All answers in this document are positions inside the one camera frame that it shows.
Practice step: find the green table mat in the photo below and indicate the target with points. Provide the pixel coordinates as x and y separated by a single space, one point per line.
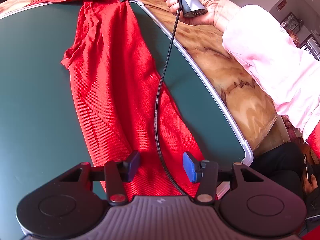
40 133

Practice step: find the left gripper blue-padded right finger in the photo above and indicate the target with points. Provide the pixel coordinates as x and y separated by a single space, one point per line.
246 200

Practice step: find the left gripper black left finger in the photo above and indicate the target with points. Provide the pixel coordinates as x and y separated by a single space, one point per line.
76 201

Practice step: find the person's right hand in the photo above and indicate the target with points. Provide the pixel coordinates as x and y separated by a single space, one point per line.
219 13

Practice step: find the red knit pants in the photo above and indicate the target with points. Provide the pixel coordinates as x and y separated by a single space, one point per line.
120 104

